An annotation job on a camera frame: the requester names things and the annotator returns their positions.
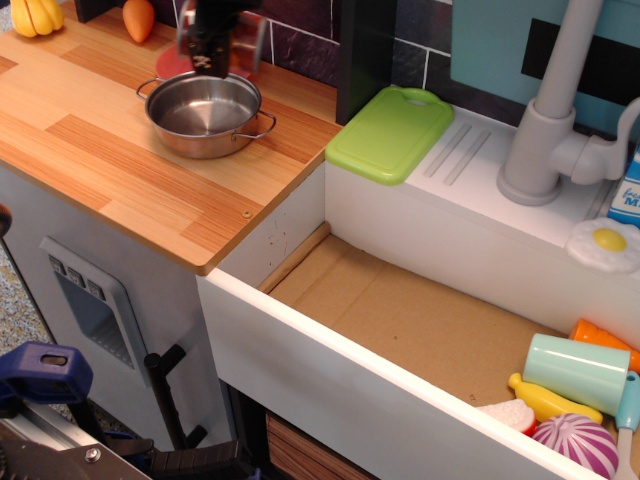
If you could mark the blue milk carton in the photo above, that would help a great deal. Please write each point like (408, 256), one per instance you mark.
(625, 204)

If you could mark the purple striped toy onion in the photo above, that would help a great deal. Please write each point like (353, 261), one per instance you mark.
(581, 440)

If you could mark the stainless steel pot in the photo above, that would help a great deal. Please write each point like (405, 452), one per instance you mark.
(205, 117)

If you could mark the green plastic cutting board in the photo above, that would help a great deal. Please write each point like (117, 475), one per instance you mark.
(390, 135)

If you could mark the orange toy carrot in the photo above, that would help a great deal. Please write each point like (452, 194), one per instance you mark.
(587, 332)

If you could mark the grey toy faucet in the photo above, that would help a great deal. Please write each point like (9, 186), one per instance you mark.
(545, 145)

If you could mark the black oven door handle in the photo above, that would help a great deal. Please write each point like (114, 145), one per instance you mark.
(158, 367)

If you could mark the mint green plastic cup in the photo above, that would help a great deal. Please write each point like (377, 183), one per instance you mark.
(587, 374)

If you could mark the yellow toy bell pepper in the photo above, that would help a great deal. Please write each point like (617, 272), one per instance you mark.
(31, 18)

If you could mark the white toy sink basin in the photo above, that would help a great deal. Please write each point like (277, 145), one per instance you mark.
(362, 327)

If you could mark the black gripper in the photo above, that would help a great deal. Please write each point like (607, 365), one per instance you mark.
(210, 45)

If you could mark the toy fried egg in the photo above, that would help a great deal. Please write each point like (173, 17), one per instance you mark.
(606, 245)

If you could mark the white toy bread slice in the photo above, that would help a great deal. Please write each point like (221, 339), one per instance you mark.
(513, 413)

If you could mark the grey oven control panel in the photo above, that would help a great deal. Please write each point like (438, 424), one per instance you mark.
(100, 306)

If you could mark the light blue handled spatula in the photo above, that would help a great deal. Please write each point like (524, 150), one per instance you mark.
(627, 422)

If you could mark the orange toy fruit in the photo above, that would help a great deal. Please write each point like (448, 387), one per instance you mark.
(139, 19)

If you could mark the blue plastic clamp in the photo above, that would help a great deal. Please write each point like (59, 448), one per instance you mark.
(44, 373)

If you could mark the yellow toy banana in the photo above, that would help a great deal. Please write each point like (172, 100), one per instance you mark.
(547, 404)

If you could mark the wooden kitchen countertop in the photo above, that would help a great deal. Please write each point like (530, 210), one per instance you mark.
(72, 124)

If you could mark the red plastic plate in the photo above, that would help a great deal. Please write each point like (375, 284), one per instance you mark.
(244, 61)

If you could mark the orange beans can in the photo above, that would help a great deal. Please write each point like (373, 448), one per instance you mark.
(249, 29)

